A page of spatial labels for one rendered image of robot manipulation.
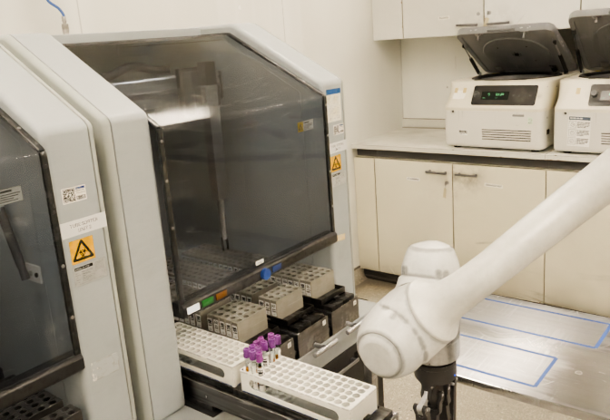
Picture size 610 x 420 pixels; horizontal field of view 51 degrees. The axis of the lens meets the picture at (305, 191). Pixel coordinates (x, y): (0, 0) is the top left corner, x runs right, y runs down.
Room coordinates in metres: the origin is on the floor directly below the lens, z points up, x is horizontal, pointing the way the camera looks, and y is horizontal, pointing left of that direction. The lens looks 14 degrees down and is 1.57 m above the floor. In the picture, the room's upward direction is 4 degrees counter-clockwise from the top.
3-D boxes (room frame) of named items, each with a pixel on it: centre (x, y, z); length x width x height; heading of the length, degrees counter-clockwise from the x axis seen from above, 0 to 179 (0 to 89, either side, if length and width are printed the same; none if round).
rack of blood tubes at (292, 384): (1.22, 0.03, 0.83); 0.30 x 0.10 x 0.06; 51
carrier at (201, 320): (1.62, 0.27, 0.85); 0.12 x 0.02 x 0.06; 141
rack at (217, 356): (1.42, 0.27, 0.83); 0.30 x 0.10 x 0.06; 51
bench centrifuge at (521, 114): (3.57, -1.20, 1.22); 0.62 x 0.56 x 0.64; 139
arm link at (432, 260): (1.02, -0.20, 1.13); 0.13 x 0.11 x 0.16; 149
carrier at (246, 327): (1.53, 0.17, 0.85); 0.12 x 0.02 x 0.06; 141
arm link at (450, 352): (1.03, -0.21, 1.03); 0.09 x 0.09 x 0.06
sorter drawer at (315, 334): (1.80, 0.25, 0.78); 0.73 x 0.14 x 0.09; 51
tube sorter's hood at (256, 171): (1.74, 0.30, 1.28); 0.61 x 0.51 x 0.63; 141
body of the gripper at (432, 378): (1.03, -0.21, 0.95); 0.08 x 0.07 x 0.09; 141
